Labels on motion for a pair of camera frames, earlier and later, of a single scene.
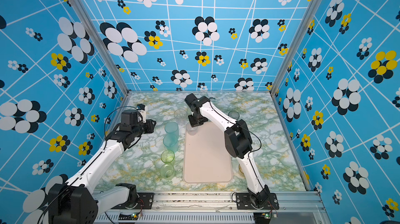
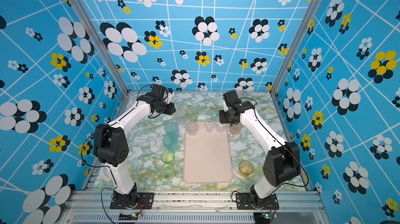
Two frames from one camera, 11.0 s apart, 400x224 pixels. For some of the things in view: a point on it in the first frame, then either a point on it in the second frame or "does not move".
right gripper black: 193,124 → 223,120
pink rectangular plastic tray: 207,157 does not move
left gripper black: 149,126 → 170,111
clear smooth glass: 180,114 does not move
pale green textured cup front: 166,171 does not move
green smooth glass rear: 167,156 does not move
